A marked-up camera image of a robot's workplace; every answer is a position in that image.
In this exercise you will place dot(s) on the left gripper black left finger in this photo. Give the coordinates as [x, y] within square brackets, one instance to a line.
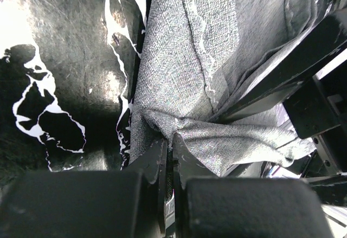
[126, 203]

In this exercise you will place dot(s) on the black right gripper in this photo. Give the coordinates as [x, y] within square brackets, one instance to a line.
[317, 110]

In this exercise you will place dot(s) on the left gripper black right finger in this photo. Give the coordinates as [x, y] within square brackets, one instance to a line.
[210, 206]

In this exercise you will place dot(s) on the grey cloth napkin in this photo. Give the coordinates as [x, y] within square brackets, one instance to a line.
[199, 58]

